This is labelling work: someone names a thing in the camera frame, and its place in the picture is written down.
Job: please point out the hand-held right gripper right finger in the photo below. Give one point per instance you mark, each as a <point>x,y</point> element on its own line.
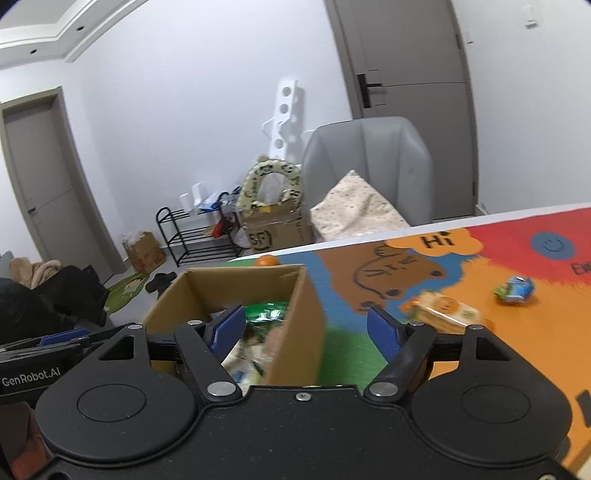
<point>383,334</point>

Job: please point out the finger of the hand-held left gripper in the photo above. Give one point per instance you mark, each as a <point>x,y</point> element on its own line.
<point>64,338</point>

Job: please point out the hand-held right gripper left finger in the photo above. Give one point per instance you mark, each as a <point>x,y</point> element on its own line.
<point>228,333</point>

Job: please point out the cream orange snack pack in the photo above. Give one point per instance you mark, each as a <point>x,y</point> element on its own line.
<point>443,311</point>

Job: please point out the person's left hand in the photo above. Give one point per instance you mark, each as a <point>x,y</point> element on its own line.
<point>30,450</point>

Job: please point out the cream snack packet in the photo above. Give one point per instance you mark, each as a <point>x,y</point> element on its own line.
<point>247,360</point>

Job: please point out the pile of black clothing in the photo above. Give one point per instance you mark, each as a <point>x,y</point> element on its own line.
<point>69,295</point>

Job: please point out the beige plush cloth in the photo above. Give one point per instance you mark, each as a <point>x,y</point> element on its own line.
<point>34,272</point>

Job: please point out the green floor mat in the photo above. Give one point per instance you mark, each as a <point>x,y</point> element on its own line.
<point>124,290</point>

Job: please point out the orange fruit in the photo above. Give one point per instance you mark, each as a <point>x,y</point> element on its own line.
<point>268,261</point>

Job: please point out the black slipper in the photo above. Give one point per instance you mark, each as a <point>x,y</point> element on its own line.
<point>161,281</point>

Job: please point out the clear plastic bag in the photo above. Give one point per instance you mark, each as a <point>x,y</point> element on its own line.
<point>240,239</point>

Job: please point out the black metal shoe rack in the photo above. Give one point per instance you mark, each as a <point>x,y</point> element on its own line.
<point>184,240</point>

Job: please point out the red item on rack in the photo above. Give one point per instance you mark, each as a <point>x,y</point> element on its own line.
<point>223,227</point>

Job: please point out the printed cardboard box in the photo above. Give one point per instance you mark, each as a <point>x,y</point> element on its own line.
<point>277,230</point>

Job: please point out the small brown cardboard box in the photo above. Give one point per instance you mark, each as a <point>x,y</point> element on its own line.
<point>145,254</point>

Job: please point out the colourful cartoon table mat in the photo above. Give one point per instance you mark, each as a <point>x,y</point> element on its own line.
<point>508,355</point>

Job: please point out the floral cream cushion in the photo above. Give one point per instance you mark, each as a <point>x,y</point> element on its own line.
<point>355,207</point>

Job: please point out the blue plastic bag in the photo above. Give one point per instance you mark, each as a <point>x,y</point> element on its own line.
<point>214,201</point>

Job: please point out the white bottle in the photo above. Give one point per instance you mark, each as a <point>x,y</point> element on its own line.
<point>198,194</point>
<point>187,201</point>

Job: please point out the green blue snack packet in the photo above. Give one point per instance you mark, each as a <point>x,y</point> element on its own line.
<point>515,290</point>

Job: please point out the grey padded chair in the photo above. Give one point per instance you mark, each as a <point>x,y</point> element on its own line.
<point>383,147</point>

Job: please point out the white rack with round holes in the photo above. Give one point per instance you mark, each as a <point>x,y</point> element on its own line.
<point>288,115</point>

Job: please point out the small white wall switch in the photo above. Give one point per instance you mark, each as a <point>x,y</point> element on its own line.
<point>468,38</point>

